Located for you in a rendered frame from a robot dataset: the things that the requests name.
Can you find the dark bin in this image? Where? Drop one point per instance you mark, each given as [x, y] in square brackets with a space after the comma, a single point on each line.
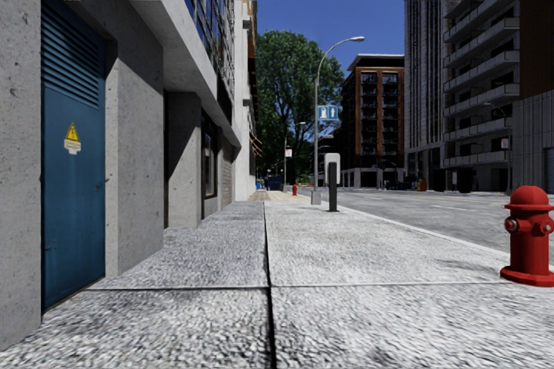
[274, 182]

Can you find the white building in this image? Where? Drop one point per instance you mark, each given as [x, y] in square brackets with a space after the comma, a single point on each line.
[243, 138]

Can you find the trees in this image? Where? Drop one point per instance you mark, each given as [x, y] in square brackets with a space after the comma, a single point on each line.
[286, 101]

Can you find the red brick building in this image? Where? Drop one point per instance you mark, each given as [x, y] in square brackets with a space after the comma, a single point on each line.
[374, 120]

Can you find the glass tower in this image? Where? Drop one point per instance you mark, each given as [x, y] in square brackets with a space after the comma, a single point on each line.
[422, 83]

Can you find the pale concrete building with balconies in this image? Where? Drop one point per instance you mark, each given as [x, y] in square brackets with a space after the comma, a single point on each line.
[482, 92]

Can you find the grey panelled building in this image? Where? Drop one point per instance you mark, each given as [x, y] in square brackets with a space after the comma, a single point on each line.
[542, 138]

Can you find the white box on a post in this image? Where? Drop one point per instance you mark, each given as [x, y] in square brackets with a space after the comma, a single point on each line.
[333, 184]

